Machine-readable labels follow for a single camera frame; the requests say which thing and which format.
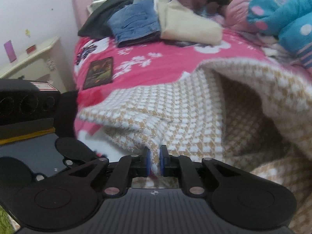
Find folded black garment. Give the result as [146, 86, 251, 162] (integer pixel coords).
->
[78, 0, 133, 40]

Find small red box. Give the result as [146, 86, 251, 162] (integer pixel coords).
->
[26, 44, 36, 54]

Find blue pink cartoon quilt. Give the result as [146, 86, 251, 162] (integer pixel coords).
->
[225, 0, 311, 71]

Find pink card on table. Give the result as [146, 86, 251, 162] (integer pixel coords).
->
[4, 40, 17, 63]

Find cream folded garment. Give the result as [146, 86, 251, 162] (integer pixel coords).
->
[154, 0, 223, 45]

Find folded blue jeans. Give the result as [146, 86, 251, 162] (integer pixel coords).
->
[107, 0, 161, 48]

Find pink floral bed sheet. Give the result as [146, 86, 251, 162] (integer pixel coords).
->
[74, 30, 310, 155]

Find beige houndstooth knit cardigan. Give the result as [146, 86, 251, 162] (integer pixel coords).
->
[78, 58, 311, 233]

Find white bedside table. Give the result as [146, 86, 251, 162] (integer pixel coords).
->
[1, 36, 71, 93]

